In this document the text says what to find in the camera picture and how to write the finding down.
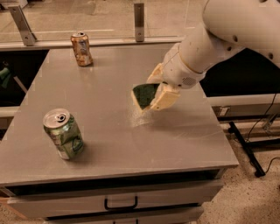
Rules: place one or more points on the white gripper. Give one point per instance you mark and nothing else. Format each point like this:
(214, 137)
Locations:
(178, 71)

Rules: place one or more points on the green and yellow sponge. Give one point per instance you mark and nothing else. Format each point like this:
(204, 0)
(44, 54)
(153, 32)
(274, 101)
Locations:
(143, 95)

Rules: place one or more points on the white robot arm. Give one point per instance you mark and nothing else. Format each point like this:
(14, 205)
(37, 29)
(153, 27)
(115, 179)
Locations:
(227, 27)

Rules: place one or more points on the orange white soda can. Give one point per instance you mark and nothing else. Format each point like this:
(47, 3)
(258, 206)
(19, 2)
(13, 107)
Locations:
(81, 49)

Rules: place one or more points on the crushed green soda can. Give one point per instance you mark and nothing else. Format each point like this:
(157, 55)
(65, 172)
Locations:
(62, 128)

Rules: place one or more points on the grey drawer cabinet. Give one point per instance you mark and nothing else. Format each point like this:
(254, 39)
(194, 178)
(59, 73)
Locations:
(172, 160)

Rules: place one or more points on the black metal floor stand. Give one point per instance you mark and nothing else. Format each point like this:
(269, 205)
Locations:
(249, 146)

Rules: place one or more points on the middle metal rail bracket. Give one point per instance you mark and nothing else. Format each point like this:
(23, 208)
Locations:
(139, 21)

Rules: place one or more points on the metal rail bracket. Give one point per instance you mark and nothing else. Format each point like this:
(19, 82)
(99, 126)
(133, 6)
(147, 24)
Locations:
(27, 36)
(139, 21)

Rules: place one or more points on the upper drawer black handle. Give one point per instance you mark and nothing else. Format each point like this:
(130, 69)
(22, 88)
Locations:
(129, 203)

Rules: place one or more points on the left metal rail bracket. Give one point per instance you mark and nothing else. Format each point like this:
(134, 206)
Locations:
(27, 36)

